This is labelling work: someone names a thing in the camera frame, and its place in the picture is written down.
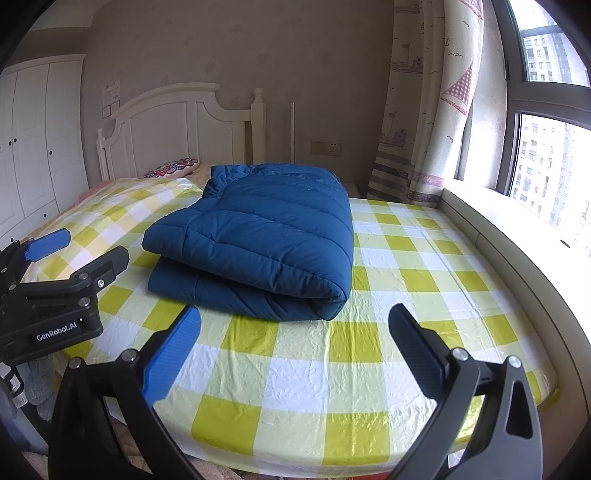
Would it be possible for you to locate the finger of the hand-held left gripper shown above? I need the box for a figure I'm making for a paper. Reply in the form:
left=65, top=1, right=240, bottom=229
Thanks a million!
left=23, top=228, right=72, bottom=262
left=21, top=246, right=130, bottom=297

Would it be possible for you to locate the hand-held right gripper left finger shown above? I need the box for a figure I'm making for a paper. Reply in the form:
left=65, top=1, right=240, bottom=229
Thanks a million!
left=48, top=307, right=204, bottom=480

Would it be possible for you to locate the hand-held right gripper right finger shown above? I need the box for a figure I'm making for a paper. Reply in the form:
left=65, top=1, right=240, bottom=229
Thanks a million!
left=388, top=304, right=543, bottom=480

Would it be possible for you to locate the blue quilted jacket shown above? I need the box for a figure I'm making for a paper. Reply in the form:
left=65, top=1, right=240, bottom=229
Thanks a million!
left=141, top=162, right=355, bottom=321

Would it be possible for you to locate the pink bedding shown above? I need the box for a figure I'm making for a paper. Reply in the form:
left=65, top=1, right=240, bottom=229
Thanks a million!
left=76, top=182, right=109, bottom=204

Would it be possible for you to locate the yellow checked bed sheet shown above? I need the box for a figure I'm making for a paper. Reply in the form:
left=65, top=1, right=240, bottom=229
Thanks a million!
left=28, top=178, right=561, bottom=472

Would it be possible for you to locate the white wardrobe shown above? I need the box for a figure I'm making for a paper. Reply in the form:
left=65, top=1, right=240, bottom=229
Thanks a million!
left=0, top=54, right=90, bottom=245

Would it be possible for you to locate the beige window sill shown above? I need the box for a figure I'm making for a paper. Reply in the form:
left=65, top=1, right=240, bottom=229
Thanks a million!
left=438, top=187, right=591, bottom=370

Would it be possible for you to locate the white wooden headboard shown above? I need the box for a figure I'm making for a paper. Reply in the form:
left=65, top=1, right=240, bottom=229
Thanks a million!
left=96, top=83, right=267, bottom=183

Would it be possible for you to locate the dark framed window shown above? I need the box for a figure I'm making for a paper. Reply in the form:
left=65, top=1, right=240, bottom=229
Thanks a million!
left=452, top=0, right=591, bottom=259

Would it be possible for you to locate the printed cream curtain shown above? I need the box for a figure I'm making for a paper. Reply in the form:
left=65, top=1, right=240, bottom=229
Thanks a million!
left=367, top=0, right=485, bottom=208

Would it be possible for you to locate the wall socket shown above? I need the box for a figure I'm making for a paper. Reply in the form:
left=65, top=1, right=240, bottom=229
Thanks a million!
left=309, top=138, right=341, bottom=156

